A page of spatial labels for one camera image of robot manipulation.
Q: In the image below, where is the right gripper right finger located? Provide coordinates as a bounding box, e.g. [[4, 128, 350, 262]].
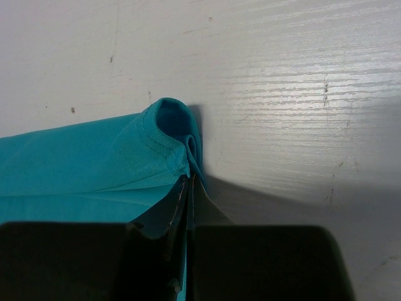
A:
[[187, 176, 355, 300]]

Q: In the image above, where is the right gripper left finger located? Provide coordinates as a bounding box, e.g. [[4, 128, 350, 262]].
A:
[[1, 177, 189, 300]]

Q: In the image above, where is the teal t-shirt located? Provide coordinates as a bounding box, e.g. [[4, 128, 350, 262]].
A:
[[0, 97, 206, 301]]

